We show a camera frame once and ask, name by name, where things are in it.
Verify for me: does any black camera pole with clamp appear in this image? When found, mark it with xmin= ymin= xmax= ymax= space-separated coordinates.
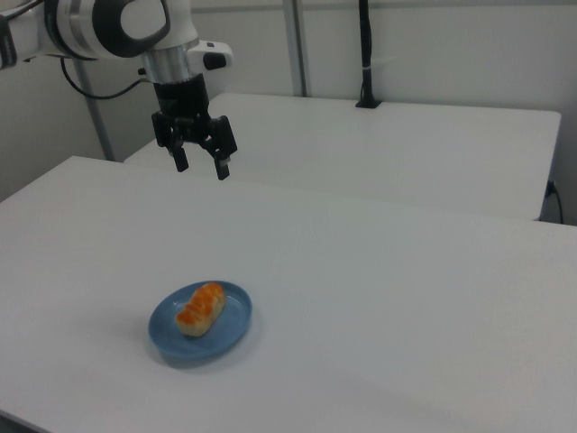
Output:
xmin=354 ymin=0 xmax=382 ymax=109

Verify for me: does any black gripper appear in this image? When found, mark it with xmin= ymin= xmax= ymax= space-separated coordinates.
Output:
xmin=150 ymin=73 xmax=239 ymax=181

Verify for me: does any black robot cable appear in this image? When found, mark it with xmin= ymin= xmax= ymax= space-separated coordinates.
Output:
xmin=60 ymin=57 xmax=152 ymax=100

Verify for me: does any white back table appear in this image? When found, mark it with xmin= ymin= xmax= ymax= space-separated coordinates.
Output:
xmin=122 ymin=92 xmax=563 ymax=222

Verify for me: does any blue oval plate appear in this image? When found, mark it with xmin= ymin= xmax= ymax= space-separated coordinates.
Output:
xmin=148 ymin=280 xmax=254 ymax=362

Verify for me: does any golden bread roll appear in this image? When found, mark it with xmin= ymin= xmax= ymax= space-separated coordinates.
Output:
xmin=175 ymin=281 xmax=226 ymax=337

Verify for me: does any grey wall frame post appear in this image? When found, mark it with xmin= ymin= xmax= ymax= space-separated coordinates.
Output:
xmin=285 ymin=0 xmax=313 ymax=97

